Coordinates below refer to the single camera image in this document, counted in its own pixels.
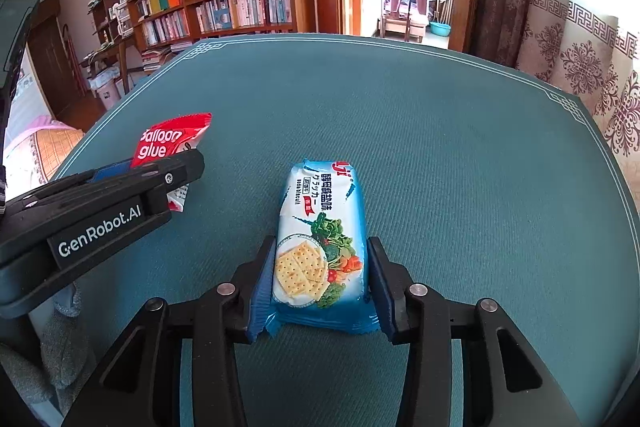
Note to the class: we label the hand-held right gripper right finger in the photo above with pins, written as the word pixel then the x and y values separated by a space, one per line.
pixel 382 302

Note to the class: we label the bed with bamboo mat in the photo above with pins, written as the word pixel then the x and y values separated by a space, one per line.
pixel 45 147

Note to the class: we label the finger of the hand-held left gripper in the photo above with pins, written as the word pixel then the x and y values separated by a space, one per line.
pixel 112 169
pixel 125 192

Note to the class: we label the wooden stool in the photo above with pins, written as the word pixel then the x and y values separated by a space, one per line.
pixel 400 27

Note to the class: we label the blue wash basin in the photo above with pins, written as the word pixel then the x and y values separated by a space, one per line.
pixel 441 29

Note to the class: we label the patterned sheer curtain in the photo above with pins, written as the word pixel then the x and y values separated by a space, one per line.
pixel 575 57

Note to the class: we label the dark wooden cabinet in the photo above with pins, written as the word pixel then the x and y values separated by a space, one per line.
pixel 52 67

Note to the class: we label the white storage bin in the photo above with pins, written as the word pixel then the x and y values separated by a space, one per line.
pixel 107 89

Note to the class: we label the blue soda biscuit packet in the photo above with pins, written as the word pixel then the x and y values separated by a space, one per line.
pixel 320 227

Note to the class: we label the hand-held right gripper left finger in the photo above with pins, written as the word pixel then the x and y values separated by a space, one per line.
pixel 260 307

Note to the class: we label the red and white packet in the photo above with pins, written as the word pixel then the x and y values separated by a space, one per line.
pixel 165 139

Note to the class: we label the small wooden shelf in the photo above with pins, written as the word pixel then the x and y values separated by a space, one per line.
pixel 112 17

